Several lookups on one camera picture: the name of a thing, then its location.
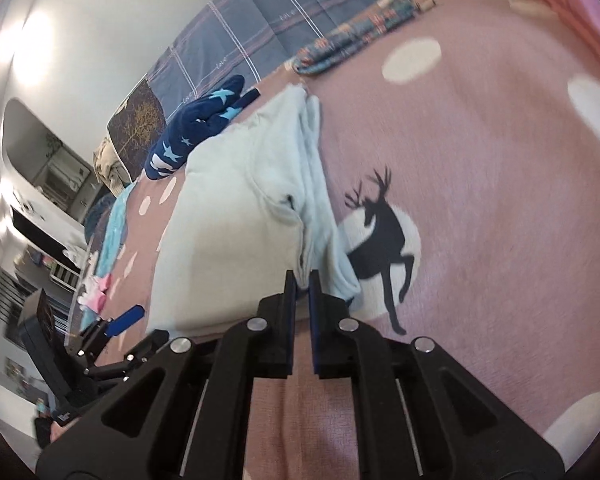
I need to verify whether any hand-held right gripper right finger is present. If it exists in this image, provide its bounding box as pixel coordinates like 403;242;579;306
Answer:
307;270;566;480

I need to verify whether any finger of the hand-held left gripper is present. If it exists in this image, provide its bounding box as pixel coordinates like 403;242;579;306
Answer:
82;352;148;387
77;304;146;357

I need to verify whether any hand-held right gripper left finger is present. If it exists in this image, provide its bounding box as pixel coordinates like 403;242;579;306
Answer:
35;270;299;480

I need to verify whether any pale blue small garment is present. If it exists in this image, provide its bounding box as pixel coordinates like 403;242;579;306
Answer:
150;84;362;335

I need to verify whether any person's left hand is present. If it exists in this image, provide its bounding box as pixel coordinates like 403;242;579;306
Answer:
49;417;78;446

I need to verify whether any pink and white small garment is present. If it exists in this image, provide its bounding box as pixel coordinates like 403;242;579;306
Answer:
77;247;114;311

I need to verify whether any teal fleece cloth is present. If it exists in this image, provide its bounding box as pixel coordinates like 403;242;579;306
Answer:
82;182;137;282

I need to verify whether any white cabinet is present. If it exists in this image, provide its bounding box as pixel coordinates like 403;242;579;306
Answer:
7;187;88;261

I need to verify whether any beige cloth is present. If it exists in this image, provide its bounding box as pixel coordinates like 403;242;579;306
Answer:
92;137;134;197

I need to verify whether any dark tree print pillow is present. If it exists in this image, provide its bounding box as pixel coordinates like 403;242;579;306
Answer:
107;77;169;172

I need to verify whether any navy star print garment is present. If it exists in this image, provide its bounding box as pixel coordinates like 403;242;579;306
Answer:
145;75;261;182

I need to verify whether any pink deer print blanket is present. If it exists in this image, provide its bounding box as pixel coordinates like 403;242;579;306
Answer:
82;0;600;480

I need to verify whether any teal patterned garment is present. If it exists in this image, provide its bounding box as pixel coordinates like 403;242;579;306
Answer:
285;0;438;77

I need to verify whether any blue plaid duvet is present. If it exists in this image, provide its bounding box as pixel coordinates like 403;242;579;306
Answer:
145;0;432;117

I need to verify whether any pink cloth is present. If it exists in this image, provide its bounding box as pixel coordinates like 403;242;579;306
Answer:
509;0;600;87

